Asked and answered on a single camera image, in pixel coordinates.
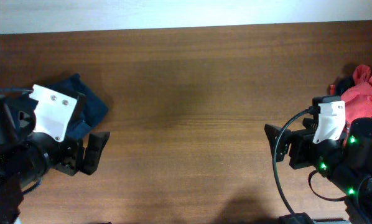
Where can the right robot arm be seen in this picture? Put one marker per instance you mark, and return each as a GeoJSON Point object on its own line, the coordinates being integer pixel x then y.
{"type": "Point", "coordinates": [353, 175]}

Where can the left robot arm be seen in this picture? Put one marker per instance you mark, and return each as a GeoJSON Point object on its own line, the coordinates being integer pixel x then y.
{"type": "Point", "coordinates": [26, 156]}

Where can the red jersey with lettering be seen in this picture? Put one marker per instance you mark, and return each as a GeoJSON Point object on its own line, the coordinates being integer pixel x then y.
{"type": "Point", "coordinates": [358, 99]}

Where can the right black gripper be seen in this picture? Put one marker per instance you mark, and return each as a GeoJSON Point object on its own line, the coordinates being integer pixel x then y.
{"type": "Point", "coordinates": [304, 160]}

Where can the dark garment under jersey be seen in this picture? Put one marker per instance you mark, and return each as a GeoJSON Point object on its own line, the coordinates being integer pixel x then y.
{"type": "Point", "coordinates": [343, 85]}

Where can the navy blue shorts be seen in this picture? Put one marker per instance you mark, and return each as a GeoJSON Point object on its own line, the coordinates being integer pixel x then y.
{"type": "Point", "coordinates": [89, 111]}

